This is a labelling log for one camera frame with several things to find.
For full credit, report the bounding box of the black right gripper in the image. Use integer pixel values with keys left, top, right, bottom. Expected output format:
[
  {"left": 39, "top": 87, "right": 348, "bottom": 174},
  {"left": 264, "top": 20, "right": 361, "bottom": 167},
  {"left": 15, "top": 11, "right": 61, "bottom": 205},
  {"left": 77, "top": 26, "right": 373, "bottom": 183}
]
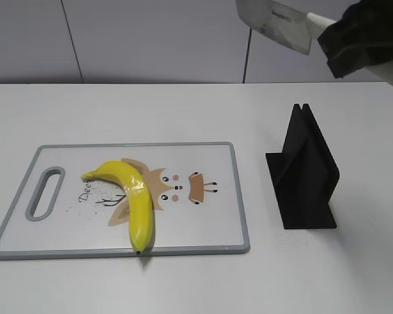
[{"left": 318, "top": 0, "right": 393, "bottom": 79}]

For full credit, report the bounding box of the white-handled kitchen knife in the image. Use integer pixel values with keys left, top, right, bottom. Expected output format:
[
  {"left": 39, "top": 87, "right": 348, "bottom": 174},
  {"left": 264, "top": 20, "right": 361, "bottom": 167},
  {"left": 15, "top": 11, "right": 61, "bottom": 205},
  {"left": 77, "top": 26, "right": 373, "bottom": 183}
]
[{"left": 236, "top": 0, "right": 335, "bottom": 55}]

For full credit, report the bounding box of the yellow plastic banana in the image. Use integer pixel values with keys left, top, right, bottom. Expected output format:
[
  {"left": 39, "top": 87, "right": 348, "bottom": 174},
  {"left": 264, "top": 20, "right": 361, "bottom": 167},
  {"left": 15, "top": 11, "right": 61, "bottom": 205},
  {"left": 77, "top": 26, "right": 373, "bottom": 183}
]
[{"left": 81, "top": 161, "right": 154, "bottom": 255}]

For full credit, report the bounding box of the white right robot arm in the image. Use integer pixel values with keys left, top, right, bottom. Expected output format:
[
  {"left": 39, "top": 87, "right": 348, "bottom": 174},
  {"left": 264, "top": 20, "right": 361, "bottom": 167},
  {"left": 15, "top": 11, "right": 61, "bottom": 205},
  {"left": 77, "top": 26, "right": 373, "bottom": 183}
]
[{"left": 308, "top": 1, "right": 393, "bottom": 86}]

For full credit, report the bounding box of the black knife stand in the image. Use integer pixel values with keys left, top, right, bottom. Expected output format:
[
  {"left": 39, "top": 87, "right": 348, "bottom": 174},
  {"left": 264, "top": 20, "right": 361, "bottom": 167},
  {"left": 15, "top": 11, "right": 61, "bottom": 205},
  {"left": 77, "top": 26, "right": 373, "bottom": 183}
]
[{"left": 265, "top": 103, "right": 340, "bottom": 230}]

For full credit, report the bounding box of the white grey-rimmed cutting board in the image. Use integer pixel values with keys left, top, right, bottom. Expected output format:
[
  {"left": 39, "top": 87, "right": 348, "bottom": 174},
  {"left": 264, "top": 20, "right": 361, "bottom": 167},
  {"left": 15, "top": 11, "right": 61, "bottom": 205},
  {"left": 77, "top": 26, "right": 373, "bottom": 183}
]
[{"left": 0, "top": 142, "right": 250, "bottom": 260}]

